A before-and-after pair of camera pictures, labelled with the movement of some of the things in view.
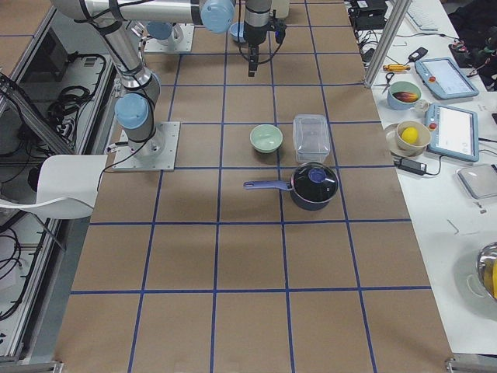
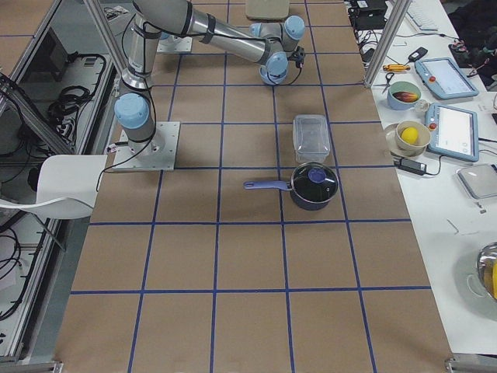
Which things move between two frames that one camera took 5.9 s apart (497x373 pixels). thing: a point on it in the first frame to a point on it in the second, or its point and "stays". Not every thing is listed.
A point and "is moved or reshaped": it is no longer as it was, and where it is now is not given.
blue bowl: x=234 y=31 is moved or reshaped
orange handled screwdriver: x=396 y=67 stays
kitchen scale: x=481 y=182 stays
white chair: x=67 y=188 stays
